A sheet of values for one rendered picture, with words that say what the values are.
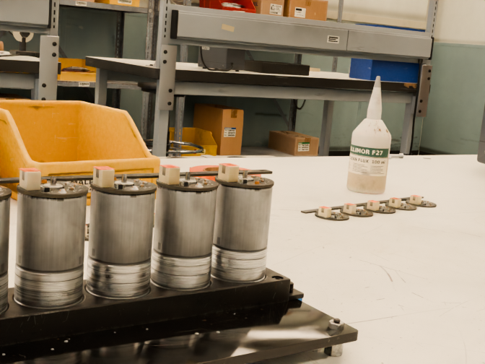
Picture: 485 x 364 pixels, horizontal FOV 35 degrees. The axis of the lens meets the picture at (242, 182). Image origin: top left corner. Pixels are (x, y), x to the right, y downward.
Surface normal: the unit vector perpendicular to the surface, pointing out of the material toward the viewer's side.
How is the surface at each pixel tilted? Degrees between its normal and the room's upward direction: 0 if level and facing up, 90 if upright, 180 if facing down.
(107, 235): 90
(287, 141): 91
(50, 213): 90
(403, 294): 0
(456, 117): 90
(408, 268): 0
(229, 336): 0
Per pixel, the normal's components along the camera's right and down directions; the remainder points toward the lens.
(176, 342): 0.08, -0.98
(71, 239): 0.73, 0.18
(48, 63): 0.53, 0.19
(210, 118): -0.80, 0.07
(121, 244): 0.21, 0.19
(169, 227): -0.39, 0.14
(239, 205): -0.14, 0.17
